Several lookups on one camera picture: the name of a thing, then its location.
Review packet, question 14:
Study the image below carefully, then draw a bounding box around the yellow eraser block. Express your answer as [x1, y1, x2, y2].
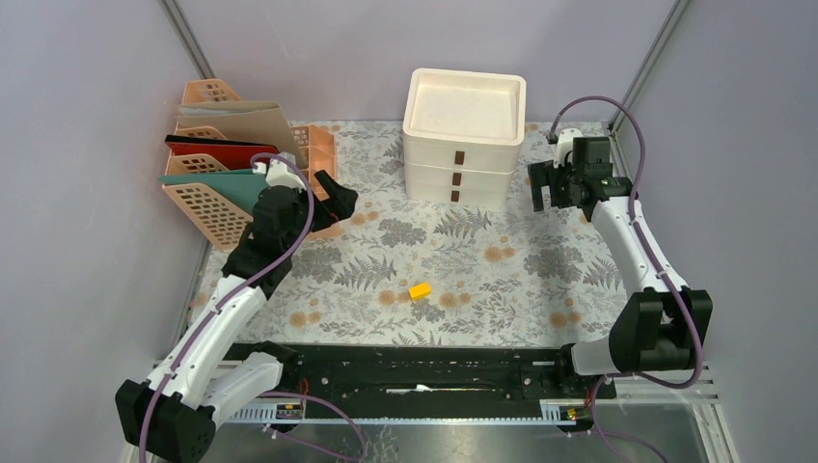
[408, 282, 432, 301]

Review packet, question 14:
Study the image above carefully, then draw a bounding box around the red ring binder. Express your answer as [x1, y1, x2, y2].
[164, 135, 280, 170]

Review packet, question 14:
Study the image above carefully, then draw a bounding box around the aluminium corner frame post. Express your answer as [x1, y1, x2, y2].
[158, 0, 216, 79]

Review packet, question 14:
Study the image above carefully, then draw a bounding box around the teal folder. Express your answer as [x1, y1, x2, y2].
[158, 169, 268, 213]

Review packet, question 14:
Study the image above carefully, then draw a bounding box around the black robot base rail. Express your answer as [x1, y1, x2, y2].
[224, 341, 616, 422]

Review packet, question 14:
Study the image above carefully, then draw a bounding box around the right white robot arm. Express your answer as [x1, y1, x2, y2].
[528, 128, 713, 397]

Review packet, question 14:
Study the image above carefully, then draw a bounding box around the beige notebook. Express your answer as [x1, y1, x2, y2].
[176, 101, 309, 168]

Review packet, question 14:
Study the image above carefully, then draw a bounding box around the peach plastic file organizer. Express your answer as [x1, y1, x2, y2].
[159, 79, 338, 250]

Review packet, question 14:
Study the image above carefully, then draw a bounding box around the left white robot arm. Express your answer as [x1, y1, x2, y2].
[115, 152, 359, 462]

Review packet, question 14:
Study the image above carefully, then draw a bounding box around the white three-drawer cabinet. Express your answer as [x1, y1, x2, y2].
[402, 68, 527, 209]

